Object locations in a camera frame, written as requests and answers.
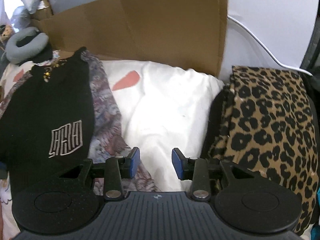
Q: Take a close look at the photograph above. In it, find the cream bear print quilt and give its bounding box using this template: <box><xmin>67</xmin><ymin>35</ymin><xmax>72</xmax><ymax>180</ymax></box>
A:
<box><xmin>1</xmin><ymin>60</ymin><xmax>223</xmax><ymax>239</ymax></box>

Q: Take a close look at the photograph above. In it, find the leopard print garment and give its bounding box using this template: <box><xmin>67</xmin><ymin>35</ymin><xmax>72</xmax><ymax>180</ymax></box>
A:
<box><xmin>201</xmin><ymin>66</ymin><xmax>319</xmax><ymax>235</ymax></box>

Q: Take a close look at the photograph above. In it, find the black cloth under neck pillow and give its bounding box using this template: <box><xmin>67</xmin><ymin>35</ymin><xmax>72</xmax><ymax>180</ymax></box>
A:
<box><xmin>17</xmin><ymin>35</ymin><xmax>53</xmax><ymax>66</ymax></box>

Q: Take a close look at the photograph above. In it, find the grey neck pillow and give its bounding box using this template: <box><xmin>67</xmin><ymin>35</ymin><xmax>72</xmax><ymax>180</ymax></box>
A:
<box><xmin>5</xmin><ymin>27</ymin><xmax>49</xmax><ymax>64</ymax></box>

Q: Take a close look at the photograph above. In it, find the brown cardboard box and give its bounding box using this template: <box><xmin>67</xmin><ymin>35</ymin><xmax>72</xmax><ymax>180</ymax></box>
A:
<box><xmin>36</xmin><ymin>0</ymin><xmax>228</xmax><ymax>76</ymax></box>

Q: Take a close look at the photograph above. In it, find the black bear pattern garment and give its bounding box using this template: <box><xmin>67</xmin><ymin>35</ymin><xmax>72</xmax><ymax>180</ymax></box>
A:
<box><xmin>0</xmin><ymin>47</ymin><xmax>161</xmax><ymax>198</ymax></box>

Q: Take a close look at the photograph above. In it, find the small plush bear toy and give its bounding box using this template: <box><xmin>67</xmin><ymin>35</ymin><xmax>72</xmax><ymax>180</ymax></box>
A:
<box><xmin>0</xmin><ymin>24</ymin><xmax>15</xmax><ymax>45</ymax></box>

